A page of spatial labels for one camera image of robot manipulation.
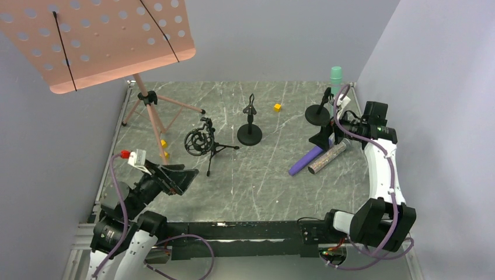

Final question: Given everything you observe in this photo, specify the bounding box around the glitter silver toy microphone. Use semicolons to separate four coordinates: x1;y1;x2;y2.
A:
308;139;351;174

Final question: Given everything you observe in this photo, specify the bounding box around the black shock mount tripod stand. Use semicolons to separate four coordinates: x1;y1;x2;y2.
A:
184;117;240;177

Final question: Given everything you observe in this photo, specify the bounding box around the teal toy microphone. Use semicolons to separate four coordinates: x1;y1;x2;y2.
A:
330;66;343;96

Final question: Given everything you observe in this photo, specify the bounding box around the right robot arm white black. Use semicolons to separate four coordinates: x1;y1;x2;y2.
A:
310;101;417;256

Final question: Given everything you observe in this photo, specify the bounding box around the black round-base clip mic stand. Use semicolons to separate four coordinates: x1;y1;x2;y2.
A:
237;93;263;146

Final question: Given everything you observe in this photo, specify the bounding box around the pink perforated music stand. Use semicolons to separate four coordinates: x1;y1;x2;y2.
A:
1;1;196;142

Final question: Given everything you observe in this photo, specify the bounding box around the purple toy microphone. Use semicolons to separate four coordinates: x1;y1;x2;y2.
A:
288;146;324;176

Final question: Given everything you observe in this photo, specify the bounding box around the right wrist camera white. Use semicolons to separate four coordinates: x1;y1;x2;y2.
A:
336;96;351;119

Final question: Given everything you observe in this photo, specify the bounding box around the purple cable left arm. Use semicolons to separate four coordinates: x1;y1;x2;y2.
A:
90;152;214;280

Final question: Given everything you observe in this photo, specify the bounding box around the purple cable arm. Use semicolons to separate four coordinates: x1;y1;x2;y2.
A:
90;152;214;280
320;84;414;271

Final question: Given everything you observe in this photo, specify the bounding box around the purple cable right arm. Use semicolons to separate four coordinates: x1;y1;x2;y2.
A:
320;84;414;271

